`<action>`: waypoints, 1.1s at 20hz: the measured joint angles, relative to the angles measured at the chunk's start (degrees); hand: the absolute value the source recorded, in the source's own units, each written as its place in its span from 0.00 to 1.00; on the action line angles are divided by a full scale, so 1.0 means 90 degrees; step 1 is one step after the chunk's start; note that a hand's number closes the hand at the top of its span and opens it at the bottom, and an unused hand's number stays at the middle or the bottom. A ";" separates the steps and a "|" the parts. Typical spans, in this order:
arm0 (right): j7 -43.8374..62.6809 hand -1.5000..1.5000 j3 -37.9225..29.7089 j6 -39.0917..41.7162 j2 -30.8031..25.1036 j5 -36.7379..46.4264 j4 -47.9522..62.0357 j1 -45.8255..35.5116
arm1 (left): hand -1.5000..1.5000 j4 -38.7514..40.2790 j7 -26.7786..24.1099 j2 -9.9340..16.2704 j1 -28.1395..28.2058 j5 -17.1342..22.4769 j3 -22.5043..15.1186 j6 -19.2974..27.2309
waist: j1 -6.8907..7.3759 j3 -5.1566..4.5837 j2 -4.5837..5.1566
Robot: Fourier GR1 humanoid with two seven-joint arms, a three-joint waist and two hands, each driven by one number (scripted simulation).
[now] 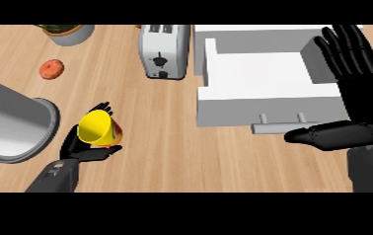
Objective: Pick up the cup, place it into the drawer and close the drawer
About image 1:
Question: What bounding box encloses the white cabinet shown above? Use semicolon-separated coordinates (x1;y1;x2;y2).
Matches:
191;24;364;77

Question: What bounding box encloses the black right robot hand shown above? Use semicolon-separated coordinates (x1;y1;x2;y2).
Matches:
282;24;373;152

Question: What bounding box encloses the silver toaster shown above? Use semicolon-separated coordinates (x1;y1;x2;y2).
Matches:
138;24;191;81

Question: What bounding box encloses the yellow cup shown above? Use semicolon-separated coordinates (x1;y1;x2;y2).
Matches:
76;110;123;147

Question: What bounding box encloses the large grey metal pot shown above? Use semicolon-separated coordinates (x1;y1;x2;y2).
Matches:
0;84;61;165

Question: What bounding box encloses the orange-red fruit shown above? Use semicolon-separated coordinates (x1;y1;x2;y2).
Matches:
39;58;64;81

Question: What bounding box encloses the grey plant pot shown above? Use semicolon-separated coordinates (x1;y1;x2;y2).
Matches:
32;24;95;47

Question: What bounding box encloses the white open drawer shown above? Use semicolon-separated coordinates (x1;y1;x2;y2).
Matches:
194;38;350;135

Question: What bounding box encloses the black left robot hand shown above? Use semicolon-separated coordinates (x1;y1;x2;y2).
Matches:
58;101;123;163

